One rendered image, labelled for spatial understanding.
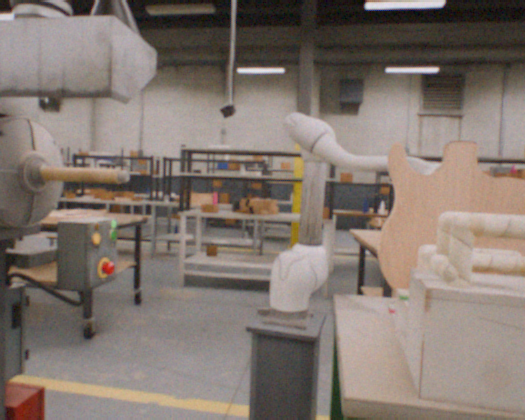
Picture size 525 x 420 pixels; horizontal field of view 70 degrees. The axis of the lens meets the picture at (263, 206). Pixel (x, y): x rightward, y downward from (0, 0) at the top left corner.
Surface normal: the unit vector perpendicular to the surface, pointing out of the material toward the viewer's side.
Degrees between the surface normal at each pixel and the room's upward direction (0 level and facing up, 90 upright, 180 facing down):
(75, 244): 90
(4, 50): 90
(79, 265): 90
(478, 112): 90
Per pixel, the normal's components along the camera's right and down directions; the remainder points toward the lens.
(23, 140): 0.97, -0.07
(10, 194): 0.96, 0.14
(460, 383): -0.22, 0.04
